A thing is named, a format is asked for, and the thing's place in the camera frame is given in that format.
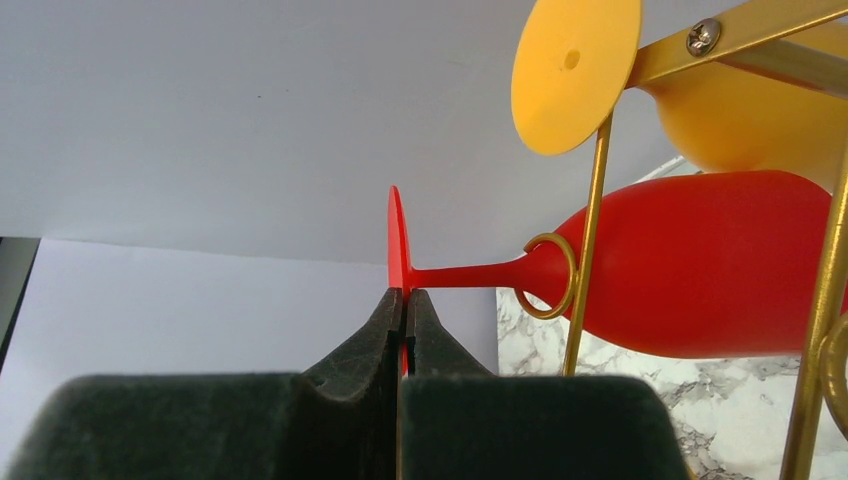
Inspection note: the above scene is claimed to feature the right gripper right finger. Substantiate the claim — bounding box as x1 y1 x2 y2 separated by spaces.
400 290 690 479

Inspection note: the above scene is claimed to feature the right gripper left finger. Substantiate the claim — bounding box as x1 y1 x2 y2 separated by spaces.
6 288 404 479

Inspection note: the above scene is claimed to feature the red plastic wine glass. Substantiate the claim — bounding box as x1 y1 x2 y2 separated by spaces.
387 170 848 376

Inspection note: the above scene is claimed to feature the yellow wine glass top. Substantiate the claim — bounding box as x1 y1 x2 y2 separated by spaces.
511 1 847 191

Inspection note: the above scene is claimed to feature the gold wire wine glass rack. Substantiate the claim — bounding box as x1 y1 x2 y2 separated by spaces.
511 1 847 479

